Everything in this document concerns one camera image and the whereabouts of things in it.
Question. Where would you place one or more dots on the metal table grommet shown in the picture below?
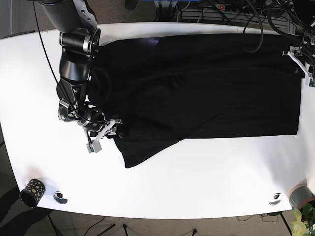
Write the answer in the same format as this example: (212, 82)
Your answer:
(275, 199)
(59, 198)

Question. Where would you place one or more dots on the left metal table grommet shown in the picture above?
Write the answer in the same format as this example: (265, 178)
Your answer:
(59, 198)

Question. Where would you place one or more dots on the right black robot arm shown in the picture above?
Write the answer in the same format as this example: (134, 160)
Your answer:
(79, 39)

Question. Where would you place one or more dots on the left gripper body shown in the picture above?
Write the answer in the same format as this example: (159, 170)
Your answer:
(305, 62)

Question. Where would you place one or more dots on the grey plant pot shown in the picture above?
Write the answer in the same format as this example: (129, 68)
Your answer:
(301, 195)

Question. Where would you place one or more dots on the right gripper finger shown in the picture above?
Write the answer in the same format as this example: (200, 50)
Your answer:
(115, 131)

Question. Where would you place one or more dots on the black floral cup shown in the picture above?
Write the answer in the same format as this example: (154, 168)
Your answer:
(32, 193)

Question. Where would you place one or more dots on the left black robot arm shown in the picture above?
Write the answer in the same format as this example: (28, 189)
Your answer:
(304, 12)

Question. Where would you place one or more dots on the right metal table grommet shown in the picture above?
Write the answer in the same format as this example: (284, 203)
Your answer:
(275, 199)

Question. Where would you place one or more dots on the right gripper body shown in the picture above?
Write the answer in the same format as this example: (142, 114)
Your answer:
(95, 132)

